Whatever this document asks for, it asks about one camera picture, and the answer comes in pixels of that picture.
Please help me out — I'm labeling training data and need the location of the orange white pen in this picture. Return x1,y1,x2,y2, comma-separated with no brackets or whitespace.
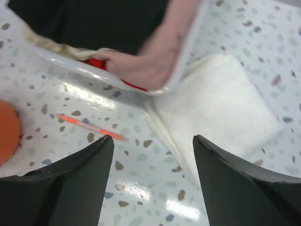
56,114,127,141

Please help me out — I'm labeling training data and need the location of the red folded cloth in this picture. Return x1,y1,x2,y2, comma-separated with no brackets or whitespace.
82,58,148,92

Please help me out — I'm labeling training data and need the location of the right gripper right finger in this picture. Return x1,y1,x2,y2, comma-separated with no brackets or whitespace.
193,135,301,226

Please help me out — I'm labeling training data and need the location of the black folded cloth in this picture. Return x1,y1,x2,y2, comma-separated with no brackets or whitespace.
8,0,168,55

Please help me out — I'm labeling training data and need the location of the white folded towel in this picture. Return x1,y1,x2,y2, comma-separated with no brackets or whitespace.
144,54,282,186

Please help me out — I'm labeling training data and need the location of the white plastic basket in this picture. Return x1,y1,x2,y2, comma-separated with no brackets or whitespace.
7,0,203,90

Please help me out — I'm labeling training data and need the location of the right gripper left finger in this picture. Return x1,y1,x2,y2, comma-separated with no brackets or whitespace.
0,135,114,226

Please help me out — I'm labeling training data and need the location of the orange round divided organizer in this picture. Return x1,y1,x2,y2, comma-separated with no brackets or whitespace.
0,99,21,165

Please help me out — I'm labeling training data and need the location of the beige folded cloth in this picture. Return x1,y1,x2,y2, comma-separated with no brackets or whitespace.
23,24,115,61

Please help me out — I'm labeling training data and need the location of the pink folded cloth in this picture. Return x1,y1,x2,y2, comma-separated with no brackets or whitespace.
95,0,202,90

